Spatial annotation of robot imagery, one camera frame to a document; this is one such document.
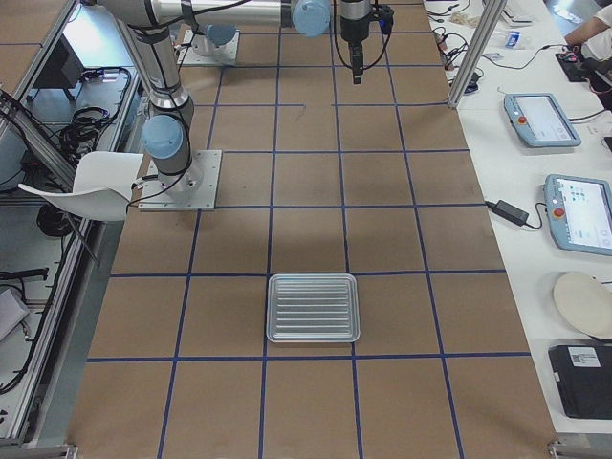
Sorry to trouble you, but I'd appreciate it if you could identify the far blue teach pendant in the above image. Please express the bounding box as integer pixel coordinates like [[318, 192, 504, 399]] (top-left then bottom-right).
[[503, 93, 581, 148]]

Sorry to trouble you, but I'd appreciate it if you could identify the black power adapter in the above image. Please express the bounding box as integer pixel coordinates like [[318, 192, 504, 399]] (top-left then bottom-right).
[[485, 200, 529, 227]]

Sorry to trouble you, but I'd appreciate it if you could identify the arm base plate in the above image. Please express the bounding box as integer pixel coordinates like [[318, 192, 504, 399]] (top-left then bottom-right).
[[137, 150, 222, 211], [177, 30, 240, 67]]

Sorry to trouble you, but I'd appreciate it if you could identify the white plastic chair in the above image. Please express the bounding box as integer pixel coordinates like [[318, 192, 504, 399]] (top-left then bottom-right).
[[18, 151, 143, 222]]

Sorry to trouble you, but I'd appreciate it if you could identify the near blue teach pendant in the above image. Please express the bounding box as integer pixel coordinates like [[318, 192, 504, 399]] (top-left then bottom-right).
[[543, 174, 611, 256]]

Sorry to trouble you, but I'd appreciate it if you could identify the aluminium frame post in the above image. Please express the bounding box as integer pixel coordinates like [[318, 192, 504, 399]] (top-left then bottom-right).
[[448, 0, 507, 108]]

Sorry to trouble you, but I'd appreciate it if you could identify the black laptop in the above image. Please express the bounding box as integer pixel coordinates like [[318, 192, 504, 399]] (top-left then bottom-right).
[[548, 345, 611, 420]]

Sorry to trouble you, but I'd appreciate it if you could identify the blue teach pendant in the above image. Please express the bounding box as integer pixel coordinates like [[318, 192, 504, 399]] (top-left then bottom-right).
[[503, 93, 581, 148], [543, 174, 611, 256]]

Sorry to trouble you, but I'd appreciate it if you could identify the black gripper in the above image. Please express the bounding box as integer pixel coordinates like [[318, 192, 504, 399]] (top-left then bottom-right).
[[340, 18, 369, 85]]

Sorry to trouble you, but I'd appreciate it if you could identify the white plate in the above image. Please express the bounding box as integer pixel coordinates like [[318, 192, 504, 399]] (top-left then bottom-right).
[[553, 273, 611, 339]]

